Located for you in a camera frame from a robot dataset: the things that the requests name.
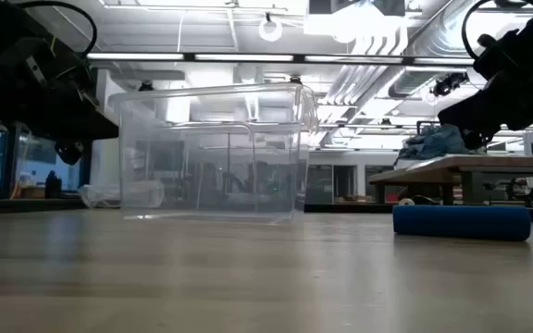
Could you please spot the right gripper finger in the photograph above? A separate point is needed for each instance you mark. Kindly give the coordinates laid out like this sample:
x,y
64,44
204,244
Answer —
x,y
461,115

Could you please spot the black aluminium table frame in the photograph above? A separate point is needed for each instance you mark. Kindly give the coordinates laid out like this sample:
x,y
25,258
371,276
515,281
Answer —
x,y
340,208

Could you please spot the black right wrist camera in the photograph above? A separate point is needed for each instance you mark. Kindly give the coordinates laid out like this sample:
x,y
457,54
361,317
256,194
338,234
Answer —
x,y
507,51

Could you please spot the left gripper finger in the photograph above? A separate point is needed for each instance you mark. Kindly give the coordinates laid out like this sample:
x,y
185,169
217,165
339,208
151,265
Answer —
x,y
100,129

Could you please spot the blue bandage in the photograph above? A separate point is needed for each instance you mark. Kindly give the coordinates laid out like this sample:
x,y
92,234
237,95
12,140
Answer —
x,y
461,223

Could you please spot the clear plastic bag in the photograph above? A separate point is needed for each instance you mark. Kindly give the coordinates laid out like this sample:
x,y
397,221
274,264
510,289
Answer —
x,y
97,195

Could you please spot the silver ceiling ducts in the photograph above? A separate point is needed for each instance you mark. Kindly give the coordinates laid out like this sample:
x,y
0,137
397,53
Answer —
x,y
368,69

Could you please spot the long ceiling light bar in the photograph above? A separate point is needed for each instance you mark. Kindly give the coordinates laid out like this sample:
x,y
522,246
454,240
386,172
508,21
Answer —
x,y
243,57

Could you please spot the black ceiling camera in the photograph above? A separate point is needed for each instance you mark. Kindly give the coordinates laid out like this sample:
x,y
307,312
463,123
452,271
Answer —
x,y
447,84

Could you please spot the dark bottle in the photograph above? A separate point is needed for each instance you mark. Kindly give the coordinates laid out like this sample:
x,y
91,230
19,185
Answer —
x,y
53,185

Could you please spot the blue cloth heap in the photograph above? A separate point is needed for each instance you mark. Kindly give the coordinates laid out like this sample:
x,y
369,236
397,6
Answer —
x,y
433,141

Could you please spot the clear plastic container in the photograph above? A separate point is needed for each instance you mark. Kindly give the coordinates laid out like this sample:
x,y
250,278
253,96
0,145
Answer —
x,y
211,176

